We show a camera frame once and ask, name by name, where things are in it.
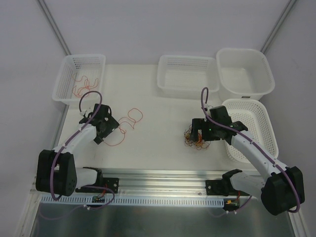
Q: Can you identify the multicolour cable bundle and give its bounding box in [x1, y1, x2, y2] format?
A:
[183, 124, 210, 151]

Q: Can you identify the red cable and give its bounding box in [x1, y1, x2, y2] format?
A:
[71, 71, 144, 147]

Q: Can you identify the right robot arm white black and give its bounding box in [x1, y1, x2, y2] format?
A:
[189, 106, 305, 215]

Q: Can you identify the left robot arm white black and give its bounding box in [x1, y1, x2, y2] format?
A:
[35, 104, 119, 197]

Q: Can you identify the white round-hole basket right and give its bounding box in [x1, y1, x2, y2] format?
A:
[222, 99, 279, 158]

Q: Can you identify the white perforated basket left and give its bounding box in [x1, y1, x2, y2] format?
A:
[52, 54, 106, 106]

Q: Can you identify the white perforated basket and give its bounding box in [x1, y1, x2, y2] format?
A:
[157, 55, 220, 99]
[52, 54, 106, 106]

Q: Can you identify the white perforated basket middle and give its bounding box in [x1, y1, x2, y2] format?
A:
[157, 55, 220, 99]

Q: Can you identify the white solid plastic tub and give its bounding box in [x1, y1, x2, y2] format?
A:
[216, 48, 275, 101]

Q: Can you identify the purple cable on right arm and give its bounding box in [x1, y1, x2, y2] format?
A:
[200, 87, 302, 218]

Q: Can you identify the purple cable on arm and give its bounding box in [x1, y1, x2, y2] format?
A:
[50, 90, 116, 211]
[200, 87, 302, 218]

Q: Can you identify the aluminium mounting rail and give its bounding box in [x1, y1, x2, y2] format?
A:
[32, 168, 296, 198]

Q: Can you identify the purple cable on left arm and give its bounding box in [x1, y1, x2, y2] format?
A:
[50, 90, 116, 211]

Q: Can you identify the left aluminium frame post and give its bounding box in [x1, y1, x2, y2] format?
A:
[36, 0, 72, 56]

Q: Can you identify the aluminium frame post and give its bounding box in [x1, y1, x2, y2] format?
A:
[36, 0, 72, 56]
[260, 0, 298, 54]

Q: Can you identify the white slotted cable duct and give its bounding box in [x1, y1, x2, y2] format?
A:
[40, 195, 225, 207]

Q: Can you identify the right aluminium frame post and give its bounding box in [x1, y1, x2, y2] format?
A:
[260, 0, 298, 54]

